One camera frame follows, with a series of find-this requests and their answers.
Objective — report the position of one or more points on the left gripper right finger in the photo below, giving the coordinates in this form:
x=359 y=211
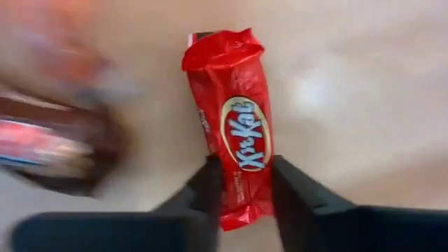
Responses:
x=332 y=231

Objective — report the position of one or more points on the red candy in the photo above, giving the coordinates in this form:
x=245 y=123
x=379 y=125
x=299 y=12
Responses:
x=70 y=66

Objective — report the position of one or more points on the red KitKat candy bar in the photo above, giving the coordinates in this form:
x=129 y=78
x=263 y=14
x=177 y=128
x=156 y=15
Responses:
x=234 y=87

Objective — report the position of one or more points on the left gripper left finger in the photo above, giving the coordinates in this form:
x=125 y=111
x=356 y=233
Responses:
x=140 y=232

